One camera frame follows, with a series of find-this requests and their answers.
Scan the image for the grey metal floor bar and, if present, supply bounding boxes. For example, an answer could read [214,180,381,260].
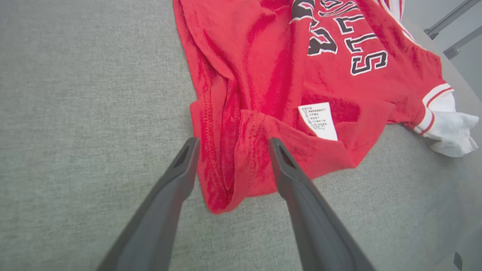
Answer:
[424,0,482,40]
[444,26,482,59]

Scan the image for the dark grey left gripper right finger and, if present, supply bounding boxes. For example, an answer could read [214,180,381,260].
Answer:
[268,137,377,271]

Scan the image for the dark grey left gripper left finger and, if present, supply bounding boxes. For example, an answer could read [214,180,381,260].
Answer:
[97,137,201,271]

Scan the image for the red shorts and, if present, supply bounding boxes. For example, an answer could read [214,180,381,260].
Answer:
[172,0,479,215]

